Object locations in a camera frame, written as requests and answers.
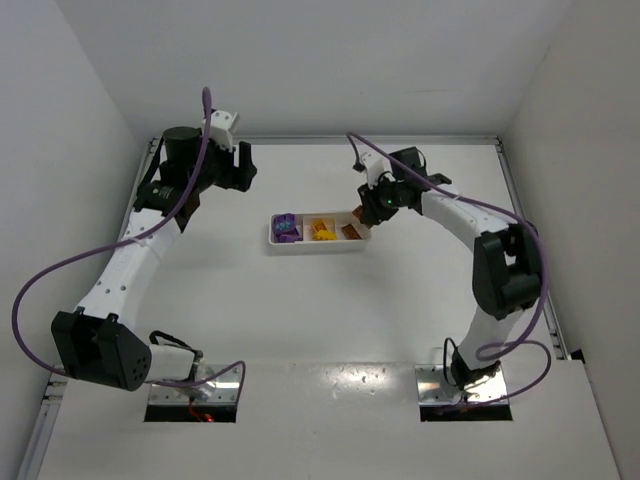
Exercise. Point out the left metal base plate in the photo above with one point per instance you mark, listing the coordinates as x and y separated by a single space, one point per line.
213 402

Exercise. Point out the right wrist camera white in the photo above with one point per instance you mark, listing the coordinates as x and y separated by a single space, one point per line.
373 166

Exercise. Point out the yellow lego brick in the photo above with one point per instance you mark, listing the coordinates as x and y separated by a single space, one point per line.
324 235

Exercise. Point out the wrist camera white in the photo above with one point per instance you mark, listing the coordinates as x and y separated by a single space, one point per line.
220 125
373 166

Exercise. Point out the orange curved lego brick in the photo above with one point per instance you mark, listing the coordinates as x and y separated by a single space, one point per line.
322 224

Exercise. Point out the purple lego brick front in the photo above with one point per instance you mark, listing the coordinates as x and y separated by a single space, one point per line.
287 237

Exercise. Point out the metal base plate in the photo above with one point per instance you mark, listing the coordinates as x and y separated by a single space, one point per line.
481 401
213 402

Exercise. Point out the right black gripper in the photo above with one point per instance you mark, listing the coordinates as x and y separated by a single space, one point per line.
373 206

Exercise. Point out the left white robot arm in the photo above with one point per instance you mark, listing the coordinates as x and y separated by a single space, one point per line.
97 341

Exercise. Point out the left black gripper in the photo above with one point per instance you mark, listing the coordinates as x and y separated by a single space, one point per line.
242 166

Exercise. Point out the purple lego brick top pile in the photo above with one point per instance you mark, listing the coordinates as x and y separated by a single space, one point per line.
284 224

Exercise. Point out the brown lego brick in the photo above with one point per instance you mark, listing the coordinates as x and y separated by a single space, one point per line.
350 232
357 212

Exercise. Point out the white three-compartment tray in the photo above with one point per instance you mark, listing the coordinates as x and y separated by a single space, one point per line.
308 246

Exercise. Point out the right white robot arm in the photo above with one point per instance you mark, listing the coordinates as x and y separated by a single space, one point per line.
506 268

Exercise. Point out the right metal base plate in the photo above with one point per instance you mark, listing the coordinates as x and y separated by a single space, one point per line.
481 401

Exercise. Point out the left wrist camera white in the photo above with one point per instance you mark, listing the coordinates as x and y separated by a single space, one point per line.
220 125

